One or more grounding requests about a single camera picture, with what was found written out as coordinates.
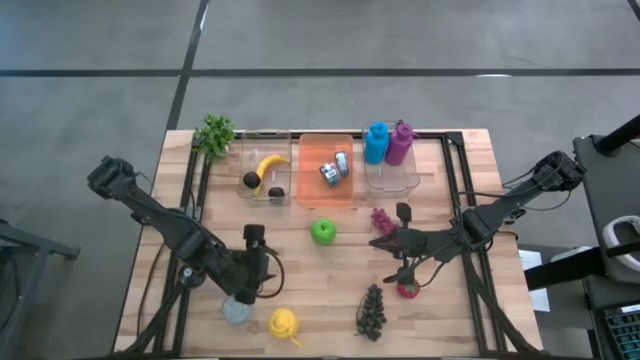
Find yellow banana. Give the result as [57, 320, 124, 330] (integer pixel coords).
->
[252, 153, 291, 197]

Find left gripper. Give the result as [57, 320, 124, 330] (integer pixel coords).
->
[219, 223, 274, 306]

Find black grape bunch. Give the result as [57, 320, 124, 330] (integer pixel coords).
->
[355, 283, 388, 343]

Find grey metal cart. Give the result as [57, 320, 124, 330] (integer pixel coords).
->
[0, 217, 81, 360]

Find white paper sheet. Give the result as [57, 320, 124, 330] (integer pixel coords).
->
[518, 248, 551, 314]

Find blue plastic bottle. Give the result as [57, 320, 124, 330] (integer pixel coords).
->
[363, 122, 390, 166]

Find black pole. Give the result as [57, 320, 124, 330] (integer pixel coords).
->
[594, 114, 640, 156]

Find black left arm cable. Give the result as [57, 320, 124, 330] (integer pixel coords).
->
[257, 244, 286, 300]

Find brown cable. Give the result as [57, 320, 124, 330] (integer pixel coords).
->
[137, 234, 171, 341]

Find yellow plastic bottle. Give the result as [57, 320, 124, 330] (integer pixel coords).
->
[267, 307, 305, 349]

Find black round knob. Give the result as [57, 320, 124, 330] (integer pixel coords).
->
[178, 266, 204, 290]

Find black desk bar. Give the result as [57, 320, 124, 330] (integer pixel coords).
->
[523, 239, 640, 292]

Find tin can blue label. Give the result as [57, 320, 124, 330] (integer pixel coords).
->
[319, 161, 343, 188]
[334, 150, 351, 178]

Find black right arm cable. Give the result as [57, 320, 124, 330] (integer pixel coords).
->
[414, 259, 447, 290]

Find black aluminium frame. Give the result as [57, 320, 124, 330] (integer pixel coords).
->
[119, 129, 546, 359]

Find grey desk surface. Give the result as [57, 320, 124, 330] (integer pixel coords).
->
[572, 133, 640, 286]

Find red grape bunch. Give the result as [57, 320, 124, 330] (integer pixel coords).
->
[370, 207, 401, 236]

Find red strawberry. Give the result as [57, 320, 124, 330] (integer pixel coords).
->
[397, 279, 422, 300]

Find green artificial plant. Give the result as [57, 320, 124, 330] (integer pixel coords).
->
[193, 113, 236, 162]

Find orange plastic bin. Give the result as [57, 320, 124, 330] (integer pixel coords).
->
[296, 132, 356, 209]

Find green apple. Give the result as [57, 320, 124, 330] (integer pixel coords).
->
[310, 218, 338, 247]

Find white headset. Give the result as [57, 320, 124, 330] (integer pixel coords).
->
[602, 214, 640, 274]

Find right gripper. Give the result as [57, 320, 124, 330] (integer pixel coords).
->
[368, 203, 454, 285]

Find purple plastic bottle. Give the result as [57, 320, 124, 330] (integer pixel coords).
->
[383, 121, 415, 167]

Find backlit keyboard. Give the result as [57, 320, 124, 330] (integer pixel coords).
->
[603, 303, 640, 360]

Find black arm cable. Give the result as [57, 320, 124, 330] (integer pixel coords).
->
[257, 244, 286, 300]
[414, 259, 447, 290]

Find clear plastic bin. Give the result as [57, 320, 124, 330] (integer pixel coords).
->
[236, 128, 294, 204]
[359, 119, 420, 194]

